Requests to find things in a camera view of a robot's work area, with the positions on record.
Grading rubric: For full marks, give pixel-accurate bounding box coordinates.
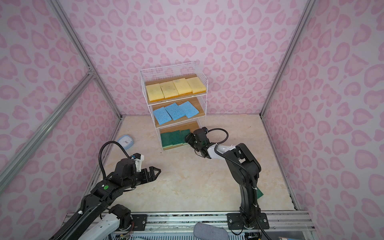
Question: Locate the light blue square clock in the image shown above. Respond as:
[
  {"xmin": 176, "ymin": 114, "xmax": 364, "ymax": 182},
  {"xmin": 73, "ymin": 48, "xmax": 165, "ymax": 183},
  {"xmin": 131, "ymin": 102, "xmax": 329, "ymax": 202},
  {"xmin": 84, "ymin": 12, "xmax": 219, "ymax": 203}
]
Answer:
[{"xmin": 117, "ymin": 135, "xmax": 134, "ymax": 151}]

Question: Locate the green sponge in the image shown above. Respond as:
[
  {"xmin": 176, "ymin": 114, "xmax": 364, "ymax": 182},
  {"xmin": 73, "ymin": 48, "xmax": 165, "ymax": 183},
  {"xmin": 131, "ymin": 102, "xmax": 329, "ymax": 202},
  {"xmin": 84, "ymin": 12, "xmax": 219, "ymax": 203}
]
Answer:
[
  {"xmin": 170, "ymin": 131, "xmax": 185, "ymax": 147},
  {"xmin": 161, "ymin": 133, "xmax": 173, "ymax": 149},
  {"xmin": 256, "ymin": 187, "xmax": 264, "ymax": 199},
  {"xmin": 180, "ymin": 129, "xmax": 191, "ymax": 145}
]

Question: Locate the left diagonal aluminium frame bar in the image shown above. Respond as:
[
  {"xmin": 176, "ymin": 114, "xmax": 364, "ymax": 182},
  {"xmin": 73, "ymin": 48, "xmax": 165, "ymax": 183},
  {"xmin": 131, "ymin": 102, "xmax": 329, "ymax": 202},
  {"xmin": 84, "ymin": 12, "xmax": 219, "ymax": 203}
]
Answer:
[{"xmin": 1, "ymin": 71, "xmax": 95, "ymax": 193}]

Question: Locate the blue sponge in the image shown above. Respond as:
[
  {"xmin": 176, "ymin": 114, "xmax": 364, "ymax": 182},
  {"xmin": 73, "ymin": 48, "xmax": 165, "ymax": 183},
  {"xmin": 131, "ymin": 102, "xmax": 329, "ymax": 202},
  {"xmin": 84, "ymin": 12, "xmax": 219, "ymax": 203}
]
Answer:
[
  {"xmin": 153, "ymin": 107, "xmax": 172, "ymax": 125},
  {"xmin": 165, "ymin": 103, "xmax": 185, "ymax": 121},
  {"xmin": 179, "ymin": 101, "xmax": 200, "ymax": 119}
]

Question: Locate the left black corrugated cable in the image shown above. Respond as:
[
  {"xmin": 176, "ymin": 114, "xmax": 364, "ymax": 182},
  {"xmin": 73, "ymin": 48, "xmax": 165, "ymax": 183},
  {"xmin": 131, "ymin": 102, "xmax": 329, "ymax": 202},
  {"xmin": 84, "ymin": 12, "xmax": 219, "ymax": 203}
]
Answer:
[{"xmin": 98, "ymin": 140, "xmax": 131, "ymax": 181}]

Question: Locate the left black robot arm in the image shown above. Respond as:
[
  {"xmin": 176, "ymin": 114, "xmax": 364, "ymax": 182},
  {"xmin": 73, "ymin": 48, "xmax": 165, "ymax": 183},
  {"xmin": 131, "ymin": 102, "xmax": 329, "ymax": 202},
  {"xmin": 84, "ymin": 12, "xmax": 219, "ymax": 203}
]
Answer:
[{"xmin": 51, "ymin": 159, "xmax": 161, "ymax": 240}]

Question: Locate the yellow sponge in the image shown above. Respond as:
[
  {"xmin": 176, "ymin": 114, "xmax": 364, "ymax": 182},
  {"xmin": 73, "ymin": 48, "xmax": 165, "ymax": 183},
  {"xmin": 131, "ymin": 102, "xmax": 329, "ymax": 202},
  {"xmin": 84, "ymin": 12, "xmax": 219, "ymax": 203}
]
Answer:
[
  {"xmin": 173, "ymin": 78, "xmax": 193, "ymax": 96},
  {"xmin": 186, "ymin": 77, "xmax": 207, "ymax": 94},
  {"xmin": 146, "ymin": 84, "xmax": 165, "ymax": 103},
  {"xmin": 160, "ymin": 81, "xmax": 179, "ymax": 99}
]

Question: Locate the grey oval pad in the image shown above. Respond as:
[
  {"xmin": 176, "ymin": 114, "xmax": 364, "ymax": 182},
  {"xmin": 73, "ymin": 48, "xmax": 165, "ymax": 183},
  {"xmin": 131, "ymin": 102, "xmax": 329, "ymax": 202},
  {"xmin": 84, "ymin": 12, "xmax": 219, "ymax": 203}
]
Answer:
[{"xmin": 193, "ymin": 223, "xmax": 229, "ymax": 240}]

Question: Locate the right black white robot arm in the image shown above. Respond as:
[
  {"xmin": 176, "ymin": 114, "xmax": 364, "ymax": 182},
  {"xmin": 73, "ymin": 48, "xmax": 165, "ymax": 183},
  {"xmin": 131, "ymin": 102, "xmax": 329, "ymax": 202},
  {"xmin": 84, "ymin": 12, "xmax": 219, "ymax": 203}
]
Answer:
[{"xmin": 185, "ymin": 127, "xmax": 262, "ymax": 229}]

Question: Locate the black corrugated cable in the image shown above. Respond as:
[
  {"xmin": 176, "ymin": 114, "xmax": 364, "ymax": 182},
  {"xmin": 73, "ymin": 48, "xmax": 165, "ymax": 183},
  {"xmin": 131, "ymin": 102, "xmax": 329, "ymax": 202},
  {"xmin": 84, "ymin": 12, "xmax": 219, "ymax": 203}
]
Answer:
[
  {"xmin": 98, "ymin": 140, "xmax": 131, "ymax": 181},
  {"xmin": 206, "ymin": 127, "xmax": 272, "ymax": 240}
]

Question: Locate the white wire wooden shelf rack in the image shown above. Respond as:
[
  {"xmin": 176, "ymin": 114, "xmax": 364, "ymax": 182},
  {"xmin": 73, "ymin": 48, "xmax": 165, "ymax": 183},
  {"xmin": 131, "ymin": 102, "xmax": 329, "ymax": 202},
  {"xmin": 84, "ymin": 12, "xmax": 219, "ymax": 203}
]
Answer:
[{"xmin": 140, "ymin": 62, "xmax": 209, "ymax": 151}]

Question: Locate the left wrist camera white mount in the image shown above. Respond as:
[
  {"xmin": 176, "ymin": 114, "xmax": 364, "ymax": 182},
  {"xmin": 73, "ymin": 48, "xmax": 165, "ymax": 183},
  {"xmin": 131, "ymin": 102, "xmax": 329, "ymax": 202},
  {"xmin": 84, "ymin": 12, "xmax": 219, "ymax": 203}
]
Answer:
[{"xmin": 131, "ymin": 153, "xmax": 145, "ymax": 172}]

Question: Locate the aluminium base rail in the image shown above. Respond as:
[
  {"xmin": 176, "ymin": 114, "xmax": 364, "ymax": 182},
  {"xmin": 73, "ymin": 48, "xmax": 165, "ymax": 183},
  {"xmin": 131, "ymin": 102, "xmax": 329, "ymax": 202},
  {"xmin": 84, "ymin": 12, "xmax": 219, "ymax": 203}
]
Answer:
[{"xmin": 62, "ymin": 209, "xmax": 320, "ymax": 240}]

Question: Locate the right black corrugated cable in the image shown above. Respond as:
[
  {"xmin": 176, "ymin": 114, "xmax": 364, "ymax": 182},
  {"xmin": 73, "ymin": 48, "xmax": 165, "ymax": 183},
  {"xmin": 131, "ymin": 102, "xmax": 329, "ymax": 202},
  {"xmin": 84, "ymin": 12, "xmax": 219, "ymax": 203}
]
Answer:
[{"xmin": 206, "ymin": 127, "xmax": 272, "ymax": 240}]

